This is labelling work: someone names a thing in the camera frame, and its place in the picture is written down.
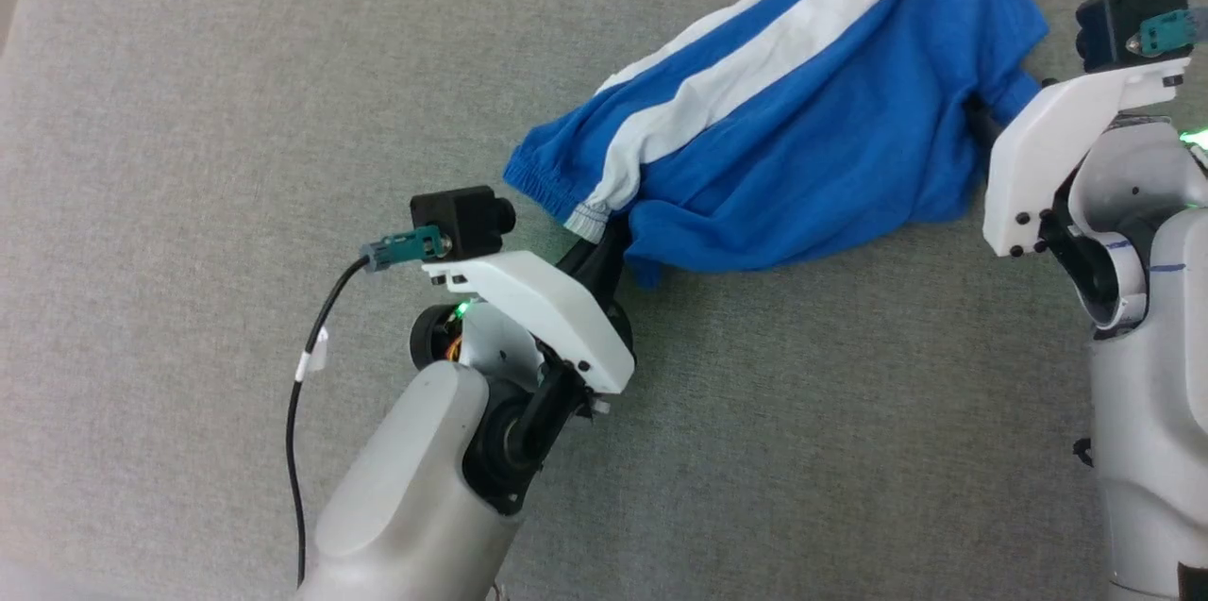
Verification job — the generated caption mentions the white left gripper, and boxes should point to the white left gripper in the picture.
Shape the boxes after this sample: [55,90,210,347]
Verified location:
[409,217,636,395]

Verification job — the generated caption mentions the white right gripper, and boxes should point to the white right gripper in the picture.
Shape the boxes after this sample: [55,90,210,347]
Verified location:
[966,56,1193,259]

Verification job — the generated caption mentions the grey fabric sofa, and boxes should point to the grey fabric sofa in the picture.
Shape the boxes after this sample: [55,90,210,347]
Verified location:
[0,0,1208,601]

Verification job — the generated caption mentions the blue shorts with white stripes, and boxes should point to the blue shorts with white stripes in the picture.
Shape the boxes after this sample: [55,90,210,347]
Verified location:
[502,0,1051,292]

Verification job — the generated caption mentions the black left cable teal plug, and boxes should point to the black left cable teal plug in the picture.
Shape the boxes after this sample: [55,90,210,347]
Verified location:
[285,225,446,589]

